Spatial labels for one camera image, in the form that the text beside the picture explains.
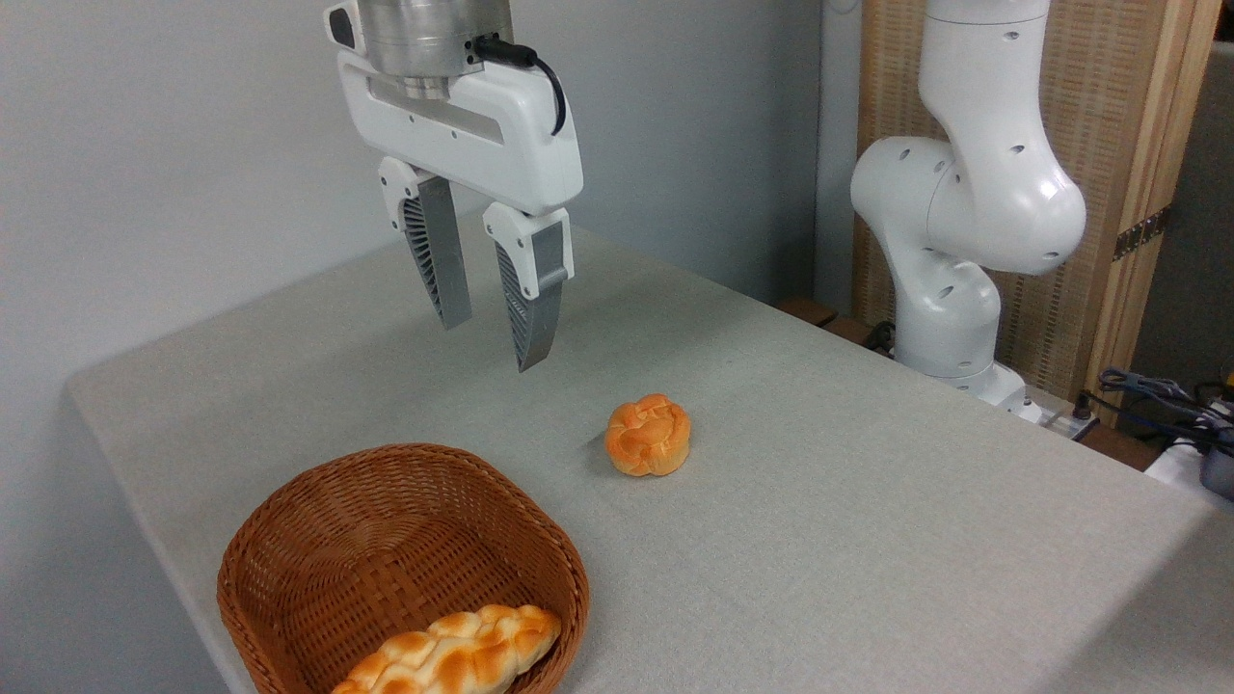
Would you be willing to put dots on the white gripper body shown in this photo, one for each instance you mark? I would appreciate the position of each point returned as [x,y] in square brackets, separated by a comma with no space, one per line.
[501,145]

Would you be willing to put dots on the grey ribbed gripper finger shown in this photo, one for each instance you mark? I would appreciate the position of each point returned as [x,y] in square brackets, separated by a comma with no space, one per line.
[540,289]
[439,241]

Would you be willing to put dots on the long braided bread loaf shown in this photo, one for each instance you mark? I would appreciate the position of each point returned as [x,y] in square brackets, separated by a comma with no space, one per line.
[453,655]

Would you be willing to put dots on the round knotted bread roll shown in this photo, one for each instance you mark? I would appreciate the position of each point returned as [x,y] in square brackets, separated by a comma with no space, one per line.
[648,436]

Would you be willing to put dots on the brown wooden base block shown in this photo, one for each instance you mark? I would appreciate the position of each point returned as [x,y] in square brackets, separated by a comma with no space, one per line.
[808,310]

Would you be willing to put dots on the brown woven wicker basket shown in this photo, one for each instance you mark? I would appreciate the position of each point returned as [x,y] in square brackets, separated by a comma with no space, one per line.
[318,540]

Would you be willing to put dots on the black metal screen hinge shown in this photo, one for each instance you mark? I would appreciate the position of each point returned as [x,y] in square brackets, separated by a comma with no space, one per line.
[1142,233]

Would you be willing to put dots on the grey blue plastic device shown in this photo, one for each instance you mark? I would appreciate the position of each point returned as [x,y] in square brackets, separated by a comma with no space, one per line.
[1220,472]

